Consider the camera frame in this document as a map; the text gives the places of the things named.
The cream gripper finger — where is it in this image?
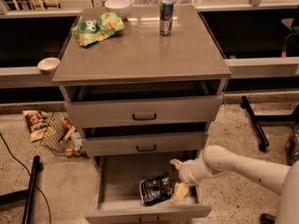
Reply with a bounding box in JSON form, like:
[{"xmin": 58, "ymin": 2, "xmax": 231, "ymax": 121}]
[
  {"xmin": 170, "ymin": 159, "xmax": 182, "ymax": 171},
  {"xmin": 170, "ymin": 183, "xmax": 189, "ymax": 203}
]

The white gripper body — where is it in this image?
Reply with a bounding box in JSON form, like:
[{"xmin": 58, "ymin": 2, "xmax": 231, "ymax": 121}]
[{"xmin": 178, "ymin": 158, "xmax": 205, "ymax": 187}]

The blue chip bag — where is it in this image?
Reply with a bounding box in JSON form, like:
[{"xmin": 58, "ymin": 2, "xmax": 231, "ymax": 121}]
[{"xmin": 139, "ymin": 173, "xmax": 174, "ymax": 205}]

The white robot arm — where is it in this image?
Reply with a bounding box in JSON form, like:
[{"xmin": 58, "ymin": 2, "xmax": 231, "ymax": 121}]
[{"xmin": 170, "ymin": 146, "xmax": 299, "ymax": 224}]

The top grey drawer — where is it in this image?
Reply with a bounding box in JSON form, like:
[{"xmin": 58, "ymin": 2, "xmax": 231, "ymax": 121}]
[{"xmin": 65, "ymin": 95, "xmax": 222, "ymax": 128}]

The grey drawer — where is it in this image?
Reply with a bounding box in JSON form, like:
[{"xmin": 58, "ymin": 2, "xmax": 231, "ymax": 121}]
[
  {"xmin": 82, "ymin": 132, "xmax": 207, "ymax": 156},
  {"xmin": 86, "ymin": 151, "xmax": 211, "ymax": 224},
  {"xmin": 65, "ymin": 95, "xmax": 222, "ymax": 128}
]

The middle grey drawer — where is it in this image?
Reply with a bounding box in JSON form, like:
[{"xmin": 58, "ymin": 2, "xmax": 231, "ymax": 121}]
[{"xmin": 82, "ymin": 132, "xmax": 207, "ymax": 156}]

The bottom grey drawer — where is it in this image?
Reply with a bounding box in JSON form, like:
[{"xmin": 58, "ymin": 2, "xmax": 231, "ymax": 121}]
[{"xmin": 86, "ymin": 151, "xmax": 211, "ymax": 224}]

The grey drawer cabinet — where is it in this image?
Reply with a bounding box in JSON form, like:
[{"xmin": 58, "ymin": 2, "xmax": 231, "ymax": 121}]
[{"xmin": 51, "ymin": 5, "xmax": 233, "ymax": 224}]

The brown snack bag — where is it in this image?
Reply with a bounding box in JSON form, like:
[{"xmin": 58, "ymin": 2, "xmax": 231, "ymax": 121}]
[{"xmin": 22, "ymin": 110, "xmax": 50, "ymax": 142}]

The green chip bag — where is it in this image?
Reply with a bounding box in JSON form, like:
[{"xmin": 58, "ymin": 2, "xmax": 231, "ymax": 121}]
[{"xmin": 71, "ymin": 12, "xmax": 124, "ymax": 47}]

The black stand leg right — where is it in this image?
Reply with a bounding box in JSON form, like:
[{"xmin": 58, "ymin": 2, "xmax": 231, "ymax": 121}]
[{"xmin": 240, "ymin": 96, "xmax": 299, "ymax": 152}]

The black stand leg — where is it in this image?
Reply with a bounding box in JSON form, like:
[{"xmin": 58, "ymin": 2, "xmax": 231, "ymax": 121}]
[
  {"xmin": 0, "ymin": 156, "xmax": 42, "ymax": 224},
  {"xmin": 240, "ymin": 96, "xmax": 299, "ymax": 152}
]

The black foot bottom right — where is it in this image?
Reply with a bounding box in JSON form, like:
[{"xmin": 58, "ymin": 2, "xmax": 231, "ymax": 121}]
[{"xmin": 260, "ymin": 214, "xmax": 276, "ymax": 224}]

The dark basket right edge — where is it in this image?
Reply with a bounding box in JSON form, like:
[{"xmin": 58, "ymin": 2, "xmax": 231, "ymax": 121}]
[{"xmin": 285, "ymin": 130, "xmax": 299, "ymax": 165}]

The black stand leg left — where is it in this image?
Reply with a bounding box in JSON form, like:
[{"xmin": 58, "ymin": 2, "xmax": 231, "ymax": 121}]
[{"xmin": 0, "ymin": 156, "xmax": 42, "ymax": 224}]

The blue drink can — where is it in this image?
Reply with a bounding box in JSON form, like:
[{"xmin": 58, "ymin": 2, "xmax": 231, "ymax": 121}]
[{"xmin": 160, "ymin": 0, "xmax": 174, "ymax": 35}]

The large white bowl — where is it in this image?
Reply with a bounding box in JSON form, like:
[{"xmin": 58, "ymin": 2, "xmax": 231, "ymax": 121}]
[{"xmin": 105, "ymin": 0, "xmax": 132, "ymax": 19}]

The black wire basket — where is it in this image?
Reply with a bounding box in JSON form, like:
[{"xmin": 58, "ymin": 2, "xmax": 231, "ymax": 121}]
[{"xmin": 40, "ymin": 112, "xmax": 86, "ymax": 158}]

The black floor cable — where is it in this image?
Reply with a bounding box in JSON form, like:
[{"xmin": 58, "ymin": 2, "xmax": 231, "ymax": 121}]
[{"xmin": 0, "ymin": 132, "xmax": 52, "ymax": 224}]

